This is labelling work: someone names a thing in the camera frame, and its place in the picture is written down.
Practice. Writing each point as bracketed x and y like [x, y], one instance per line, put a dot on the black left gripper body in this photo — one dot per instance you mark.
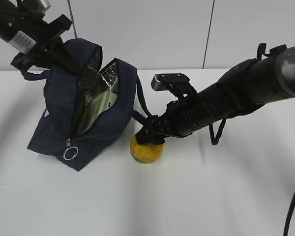
[34, 40]

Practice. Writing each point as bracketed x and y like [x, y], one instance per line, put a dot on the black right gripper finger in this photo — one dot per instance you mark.
[143, 136]

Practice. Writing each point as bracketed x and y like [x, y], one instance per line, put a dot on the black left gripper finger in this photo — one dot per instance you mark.
[62, 56]

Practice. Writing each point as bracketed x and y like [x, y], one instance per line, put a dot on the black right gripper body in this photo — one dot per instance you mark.
[175, 122]

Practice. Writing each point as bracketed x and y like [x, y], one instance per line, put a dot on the yellow pear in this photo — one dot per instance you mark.
[145, 153]

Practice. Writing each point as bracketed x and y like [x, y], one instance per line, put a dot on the dark blue lunch bag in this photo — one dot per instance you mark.
[66, 96]

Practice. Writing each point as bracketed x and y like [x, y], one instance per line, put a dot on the green lidded food container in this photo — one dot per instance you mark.
[93, 109]

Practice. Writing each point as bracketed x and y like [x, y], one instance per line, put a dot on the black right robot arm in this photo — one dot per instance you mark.
[245, 88]

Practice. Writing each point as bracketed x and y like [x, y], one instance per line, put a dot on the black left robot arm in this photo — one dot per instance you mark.
[10, 20]

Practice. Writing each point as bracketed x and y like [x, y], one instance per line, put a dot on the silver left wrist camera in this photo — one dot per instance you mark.
[34, 5]

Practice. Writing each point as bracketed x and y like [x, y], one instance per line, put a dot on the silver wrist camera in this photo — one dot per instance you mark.
[176, 83]
[34, 5]

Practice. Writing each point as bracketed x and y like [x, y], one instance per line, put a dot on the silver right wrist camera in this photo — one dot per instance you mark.
[176, 83]

